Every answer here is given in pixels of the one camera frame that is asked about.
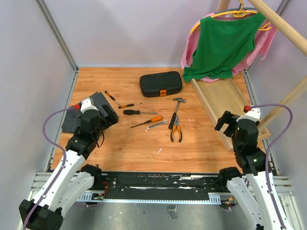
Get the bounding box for wooden rack frame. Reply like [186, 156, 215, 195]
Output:
[234, 0, 307, 137]

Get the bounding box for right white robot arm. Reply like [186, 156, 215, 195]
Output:
[215, 106, 293, 230]

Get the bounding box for orange-black pliers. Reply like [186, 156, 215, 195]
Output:
[170, 114, 183, 143]

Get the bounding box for aluminium frame rail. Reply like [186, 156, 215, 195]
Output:
[35, 0, 79, 72]

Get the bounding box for black plastic tool case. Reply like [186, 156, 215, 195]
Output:
[140, 71, 182, 98]

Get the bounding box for green sleeveless shirt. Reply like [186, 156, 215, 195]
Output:
[183, 12, 265, 82]

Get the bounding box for orange-handled screwdriver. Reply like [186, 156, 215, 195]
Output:
[131, 115, 163, 128]

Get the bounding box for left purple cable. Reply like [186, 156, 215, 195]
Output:
[23, 105, 81, 230]

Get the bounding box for black-handled screwdriver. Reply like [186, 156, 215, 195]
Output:
[123, 110, 158, 115]

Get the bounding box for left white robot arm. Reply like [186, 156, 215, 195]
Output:
[19, 97, 118, 230]

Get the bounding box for claw hammer black handle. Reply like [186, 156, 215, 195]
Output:
[168, 98, 186, 129]

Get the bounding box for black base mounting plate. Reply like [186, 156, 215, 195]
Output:
[74, 170, 248, 202]

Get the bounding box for small brown-handled screwdriver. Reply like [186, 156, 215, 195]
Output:
[105, 91, 121, 106]

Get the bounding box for yellow clothes hanger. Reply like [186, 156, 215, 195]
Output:
[189, 0, 272, 35]

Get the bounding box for silver metal file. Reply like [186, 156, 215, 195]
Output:
[146, 120, 168, 130]

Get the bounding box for pink shirt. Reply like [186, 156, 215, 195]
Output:
[181, 13, 277, 82]

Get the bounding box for orange-black precision screwdriver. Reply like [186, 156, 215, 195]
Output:
[118, 103, 142, 109]

